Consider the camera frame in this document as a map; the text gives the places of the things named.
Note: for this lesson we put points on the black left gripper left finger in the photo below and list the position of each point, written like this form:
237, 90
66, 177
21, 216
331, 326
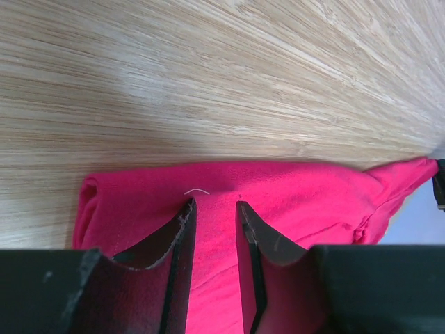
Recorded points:
144, 289

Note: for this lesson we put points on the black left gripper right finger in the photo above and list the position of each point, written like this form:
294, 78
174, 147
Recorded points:
335, 288

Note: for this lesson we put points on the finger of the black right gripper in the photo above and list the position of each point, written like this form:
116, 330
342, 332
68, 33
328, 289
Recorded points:
438, 183

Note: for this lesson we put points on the red polo shirt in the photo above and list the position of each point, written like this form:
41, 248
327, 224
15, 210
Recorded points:
310, 203

